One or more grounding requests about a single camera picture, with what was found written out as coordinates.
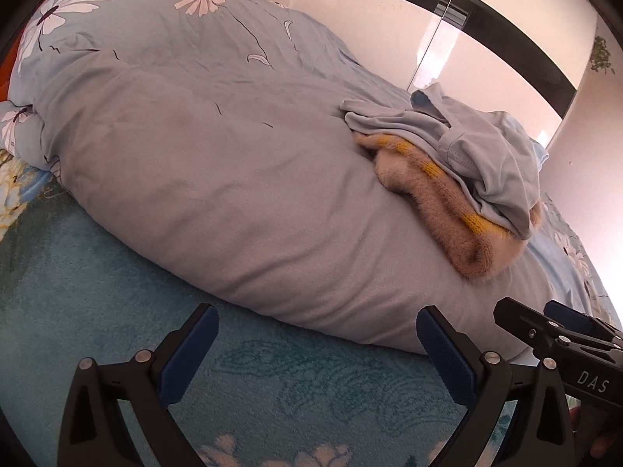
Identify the light blue printed t-shirt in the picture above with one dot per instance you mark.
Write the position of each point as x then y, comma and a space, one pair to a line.
486, 155

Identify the light blue floral quilt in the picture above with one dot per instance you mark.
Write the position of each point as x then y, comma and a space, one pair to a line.
219, 155

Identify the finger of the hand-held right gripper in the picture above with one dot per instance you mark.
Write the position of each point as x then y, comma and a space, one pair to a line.
574, 318
518, 321

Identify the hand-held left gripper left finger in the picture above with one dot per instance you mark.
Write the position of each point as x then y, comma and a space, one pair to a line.
190, 350

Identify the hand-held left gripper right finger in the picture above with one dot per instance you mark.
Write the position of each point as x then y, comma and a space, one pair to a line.
448, 355

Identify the white glossy wardrobe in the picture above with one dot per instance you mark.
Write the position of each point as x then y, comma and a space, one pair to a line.
389, 24

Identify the teal floral bed sheet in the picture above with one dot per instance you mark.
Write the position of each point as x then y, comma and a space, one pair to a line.
97, 292

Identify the person's right hand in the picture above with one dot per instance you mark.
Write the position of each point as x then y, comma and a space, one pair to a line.
603, 442

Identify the beige sweater with yellow stripes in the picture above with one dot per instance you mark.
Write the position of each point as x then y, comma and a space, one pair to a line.
438, 204

